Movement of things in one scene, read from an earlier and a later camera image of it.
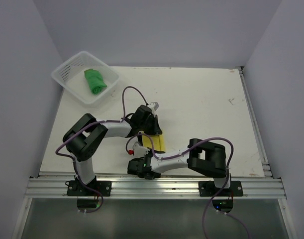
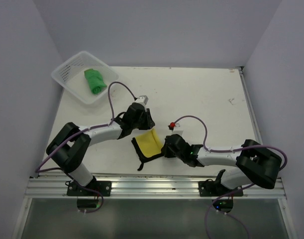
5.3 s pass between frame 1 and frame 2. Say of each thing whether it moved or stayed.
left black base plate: stayed
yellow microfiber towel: moved
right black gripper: moved
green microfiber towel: stayed
